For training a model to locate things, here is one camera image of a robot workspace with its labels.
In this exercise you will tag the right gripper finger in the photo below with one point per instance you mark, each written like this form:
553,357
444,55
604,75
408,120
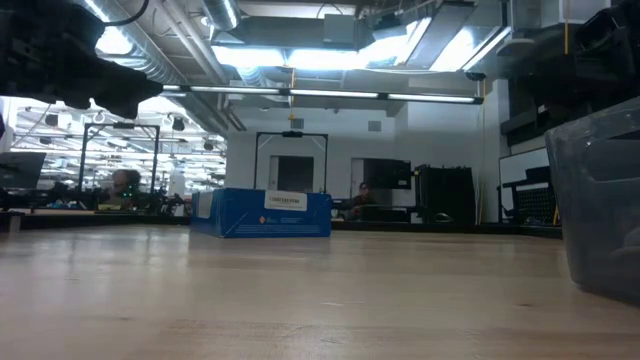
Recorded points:
590,87

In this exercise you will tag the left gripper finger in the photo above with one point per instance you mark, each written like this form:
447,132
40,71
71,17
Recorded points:
120,90

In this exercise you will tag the person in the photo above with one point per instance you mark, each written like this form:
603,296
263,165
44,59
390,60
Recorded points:
363,192
125,180

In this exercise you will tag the whiteboard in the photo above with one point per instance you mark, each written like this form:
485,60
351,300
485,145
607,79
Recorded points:
515,167

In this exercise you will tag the grey translucent plastic bin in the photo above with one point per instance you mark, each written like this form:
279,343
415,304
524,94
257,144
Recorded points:
600,210

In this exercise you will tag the black computer monitor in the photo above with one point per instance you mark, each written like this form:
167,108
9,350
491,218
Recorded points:
20,170

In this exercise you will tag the black pegboard desk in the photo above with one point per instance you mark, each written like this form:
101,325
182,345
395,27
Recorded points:
535,205

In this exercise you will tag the blue game controller box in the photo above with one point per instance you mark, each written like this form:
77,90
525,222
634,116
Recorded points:
240,215

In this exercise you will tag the black cabinet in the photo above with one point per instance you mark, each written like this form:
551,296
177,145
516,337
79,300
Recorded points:
445,192

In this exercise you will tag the long LED light bar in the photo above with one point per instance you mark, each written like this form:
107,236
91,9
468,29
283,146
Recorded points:
330,93

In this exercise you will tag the black background rig frame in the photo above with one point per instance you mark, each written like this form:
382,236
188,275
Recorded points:
292,134
122,125

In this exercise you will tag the black metal table frame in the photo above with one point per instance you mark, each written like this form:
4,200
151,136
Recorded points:
450,228

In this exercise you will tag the black wall screen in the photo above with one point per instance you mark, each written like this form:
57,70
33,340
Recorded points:
395,172

